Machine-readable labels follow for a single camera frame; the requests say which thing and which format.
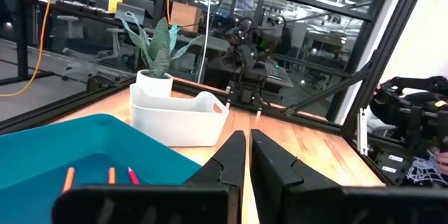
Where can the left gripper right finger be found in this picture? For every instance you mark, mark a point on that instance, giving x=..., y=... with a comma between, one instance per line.
x=332, y=206

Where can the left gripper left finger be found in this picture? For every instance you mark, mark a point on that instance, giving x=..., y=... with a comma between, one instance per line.
x=157, y=206

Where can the red wooden pencil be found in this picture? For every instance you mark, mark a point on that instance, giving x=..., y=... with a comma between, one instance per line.
x=68, y=180
x=133, y=176
x=112, y=176

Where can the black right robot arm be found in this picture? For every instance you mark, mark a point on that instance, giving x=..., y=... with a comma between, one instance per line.
x=252, y=63

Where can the person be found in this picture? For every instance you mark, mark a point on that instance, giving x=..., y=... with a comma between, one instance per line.
x=427, y=169

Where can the blue plastic bin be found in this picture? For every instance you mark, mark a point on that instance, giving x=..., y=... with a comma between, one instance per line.
x=70, y=140

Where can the white plant pot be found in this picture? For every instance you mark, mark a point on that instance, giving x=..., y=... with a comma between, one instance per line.
x=154, y=85

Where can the green snake plant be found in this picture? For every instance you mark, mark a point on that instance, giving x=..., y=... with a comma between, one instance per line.
x=159, y=52

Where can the white stool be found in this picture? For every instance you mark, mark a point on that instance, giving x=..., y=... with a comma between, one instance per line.
x=68, y=24
x=115, y=42

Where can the brown cardboard box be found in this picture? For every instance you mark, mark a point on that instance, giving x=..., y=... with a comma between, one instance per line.
x=185, y=15

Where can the grey laptop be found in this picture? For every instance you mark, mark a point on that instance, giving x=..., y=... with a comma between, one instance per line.
x=134, y=8

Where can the yellow sign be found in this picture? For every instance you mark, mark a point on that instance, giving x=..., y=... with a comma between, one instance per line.
x=115, y=1

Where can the black table frame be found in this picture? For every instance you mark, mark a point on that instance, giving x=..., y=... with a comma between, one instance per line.
x=385, y=49

